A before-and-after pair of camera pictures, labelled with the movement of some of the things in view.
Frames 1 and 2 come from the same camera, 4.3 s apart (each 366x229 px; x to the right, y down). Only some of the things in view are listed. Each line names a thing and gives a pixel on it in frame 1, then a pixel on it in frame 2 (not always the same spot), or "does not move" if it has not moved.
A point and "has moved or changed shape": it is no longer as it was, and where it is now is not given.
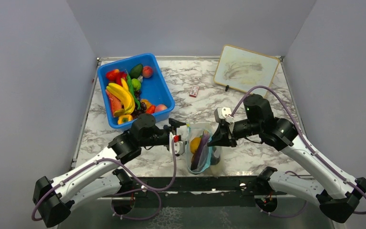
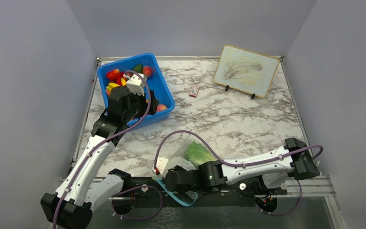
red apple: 115,76 does not move
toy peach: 160,107 does not move
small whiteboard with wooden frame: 243,69 does not move
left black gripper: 174,125 → 143,99
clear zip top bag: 200,157 has moved or changed shape
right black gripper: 223,137 → 177,168
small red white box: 194,91 does not move
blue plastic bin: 156,89 does not move
